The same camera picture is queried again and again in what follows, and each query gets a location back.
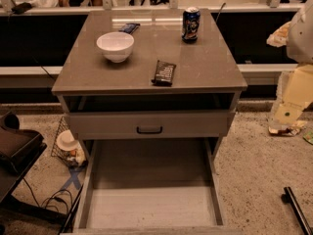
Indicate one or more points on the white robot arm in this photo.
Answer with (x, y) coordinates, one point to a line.
(300, 37)

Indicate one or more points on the green packet on floor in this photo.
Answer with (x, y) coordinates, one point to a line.
(308, 137)

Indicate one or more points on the open grey middle drawer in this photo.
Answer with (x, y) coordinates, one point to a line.
(151, 187)

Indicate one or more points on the white cup in basket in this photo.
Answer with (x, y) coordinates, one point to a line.
(66, 142)

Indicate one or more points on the grey drawer cabinet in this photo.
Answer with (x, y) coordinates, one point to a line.
(206, 77)

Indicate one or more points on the blue pepsi can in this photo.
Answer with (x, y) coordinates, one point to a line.
(191, 23)

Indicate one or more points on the dark chocolate bar wrapper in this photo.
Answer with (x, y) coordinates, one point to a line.
(164, 74)

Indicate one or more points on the black tray on stand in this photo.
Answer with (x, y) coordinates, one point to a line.
(19, 150)

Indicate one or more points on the blue snack bar wrapper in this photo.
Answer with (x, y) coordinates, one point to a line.
(129, 28)

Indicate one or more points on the black bar on floor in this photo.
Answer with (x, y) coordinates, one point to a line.
(289, 198)

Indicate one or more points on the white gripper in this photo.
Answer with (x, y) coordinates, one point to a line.
(301, 38)

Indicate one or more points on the wire basket with items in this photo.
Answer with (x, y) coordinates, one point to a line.
(74, 158)

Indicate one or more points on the white ceramic bowl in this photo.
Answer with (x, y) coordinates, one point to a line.
(116, 46)

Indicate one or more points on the brown snack bag on floor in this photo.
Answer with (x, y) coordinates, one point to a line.
(285, 129)

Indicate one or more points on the black device on ledge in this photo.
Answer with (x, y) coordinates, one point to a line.
(21, 8)

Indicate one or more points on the closed grey drawer black handle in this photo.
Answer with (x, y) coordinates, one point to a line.
(136, 125)

